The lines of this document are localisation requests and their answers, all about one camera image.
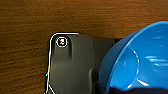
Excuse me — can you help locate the blue bowl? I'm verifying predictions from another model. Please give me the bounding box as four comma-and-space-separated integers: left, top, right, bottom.
97, 20, 168, 94

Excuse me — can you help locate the dark robot base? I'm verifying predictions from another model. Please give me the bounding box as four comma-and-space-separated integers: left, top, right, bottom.
44, 32, 125, 94

